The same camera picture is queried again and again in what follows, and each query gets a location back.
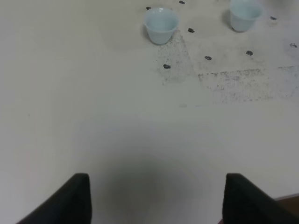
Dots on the left light blue teacup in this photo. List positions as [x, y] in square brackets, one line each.
[160, 24]

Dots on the right light blue teacup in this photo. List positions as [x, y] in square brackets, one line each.
[244, 13]

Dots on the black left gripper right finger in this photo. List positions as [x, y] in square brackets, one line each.
[245, 203]

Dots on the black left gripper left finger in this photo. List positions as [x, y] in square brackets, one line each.
[70, 204]

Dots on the light blue teacup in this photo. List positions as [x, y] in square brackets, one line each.
[160, 24]
[244, 13]

